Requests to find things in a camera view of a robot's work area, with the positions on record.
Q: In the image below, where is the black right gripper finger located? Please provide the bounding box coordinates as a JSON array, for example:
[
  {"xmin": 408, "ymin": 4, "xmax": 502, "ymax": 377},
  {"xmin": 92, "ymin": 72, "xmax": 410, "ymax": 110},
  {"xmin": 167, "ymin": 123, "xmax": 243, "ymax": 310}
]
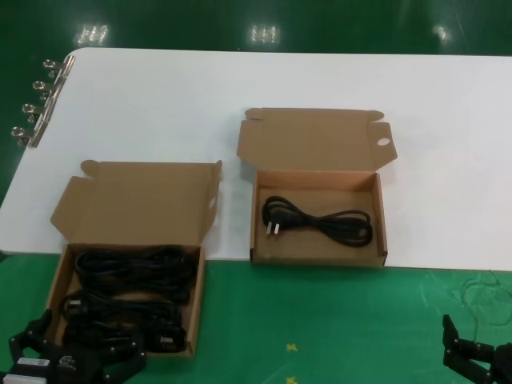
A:
[{"xmin": 442, "ymin": 314, "xmax": 497, "ymax": 379}]

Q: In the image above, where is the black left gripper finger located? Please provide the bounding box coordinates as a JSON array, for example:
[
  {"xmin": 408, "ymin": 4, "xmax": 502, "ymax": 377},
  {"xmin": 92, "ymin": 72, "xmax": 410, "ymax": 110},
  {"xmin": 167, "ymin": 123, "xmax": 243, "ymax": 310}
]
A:
[
  {"xmin": 9, "ymin": 308, "xmax": 54, "ymax": 362},
  {"xmin": 101, "ymin": 328, "xmax": 149, "ymax": 382}
]

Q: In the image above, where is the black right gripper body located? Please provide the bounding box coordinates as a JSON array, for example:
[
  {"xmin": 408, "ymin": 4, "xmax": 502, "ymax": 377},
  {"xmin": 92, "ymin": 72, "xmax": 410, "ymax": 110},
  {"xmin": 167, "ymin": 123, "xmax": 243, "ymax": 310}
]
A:
[{"xmin": 488, "ymin": 342, "xmax": 512, "ymax": 384}]

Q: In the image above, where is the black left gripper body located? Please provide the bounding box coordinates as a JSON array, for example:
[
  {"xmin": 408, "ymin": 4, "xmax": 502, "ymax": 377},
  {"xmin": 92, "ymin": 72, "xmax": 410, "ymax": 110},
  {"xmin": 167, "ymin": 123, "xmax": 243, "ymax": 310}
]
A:
[{"xmin": 23, "ymin": 340, "xmax": 111, "ymax": 384}]

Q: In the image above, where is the black power cable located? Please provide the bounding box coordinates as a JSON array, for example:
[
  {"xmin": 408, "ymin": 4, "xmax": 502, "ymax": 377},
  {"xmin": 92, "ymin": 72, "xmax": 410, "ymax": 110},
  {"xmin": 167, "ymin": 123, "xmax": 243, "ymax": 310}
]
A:
[
  {"xmin": 262, "ymin": 194, "xmax": 375, "ymax": 247},
  {"xmin": 63, "ymin": 323, "xmax": 190, "ymax": 355},
  {"xmin": 74, "ymin": 245, "xmax": 198, "ymax": 299},
  {"xmin": 61, "ymin": 290, "xmax": 187, "ymax": 334}
]

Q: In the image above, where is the cardboard box with slotted flap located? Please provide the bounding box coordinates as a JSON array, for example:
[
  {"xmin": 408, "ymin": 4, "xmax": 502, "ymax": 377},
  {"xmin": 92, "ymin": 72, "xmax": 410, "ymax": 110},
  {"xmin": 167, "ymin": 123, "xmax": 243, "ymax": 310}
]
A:
[{"xmin": 38, "ymin": 159, "xmax": 223, "ymax": 358}]

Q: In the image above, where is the cardboard box with round hole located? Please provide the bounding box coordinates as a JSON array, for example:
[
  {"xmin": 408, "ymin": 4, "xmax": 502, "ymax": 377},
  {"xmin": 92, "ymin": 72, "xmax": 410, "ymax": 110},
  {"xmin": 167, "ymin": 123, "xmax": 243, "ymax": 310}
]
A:
[{"xmin": 235, "ymin": 106, "xmax": 398, "ymax": 268}]

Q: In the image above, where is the green table mat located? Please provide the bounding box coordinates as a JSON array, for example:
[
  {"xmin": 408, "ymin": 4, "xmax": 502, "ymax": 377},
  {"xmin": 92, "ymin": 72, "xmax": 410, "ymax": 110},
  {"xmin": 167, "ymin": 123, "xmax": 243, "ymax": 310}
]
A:
[{"xmin": 0, "ymin": 254, "xmax": 512, "ymax": 384}]

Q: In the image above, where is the silver metal binder clip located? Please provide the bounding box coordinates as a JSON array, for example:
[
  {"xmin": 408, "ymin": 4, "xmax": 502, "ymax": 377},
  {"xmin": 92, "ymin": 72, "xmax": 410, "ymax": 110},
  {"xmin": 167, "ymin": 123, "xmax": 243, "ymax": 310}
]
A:
[
  {"xmin": 10, "ymin": 122, "xmax": 47, "ymax": 150},
  {"xmin": 31, "ymin": 78, "xmax": 67, "ymax": 101},
  {"xmin": 42, "ymin": 55, "xmax": 77, "ymax": 80},
  {"xmin": 20, "ymin": 99, "xmax": 57, "ymax": 124}
]

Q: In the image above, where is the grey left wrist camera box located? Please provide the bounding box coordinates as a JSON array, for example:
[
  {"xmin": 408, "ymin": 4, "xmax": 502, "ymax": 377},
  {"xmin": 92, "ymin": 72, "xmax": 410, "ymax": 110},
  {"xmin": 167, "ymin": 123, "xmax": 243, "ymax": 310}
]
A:
[{"xmin": 1, "ymin": 356, "xmax": 52, "ymax": 384}]

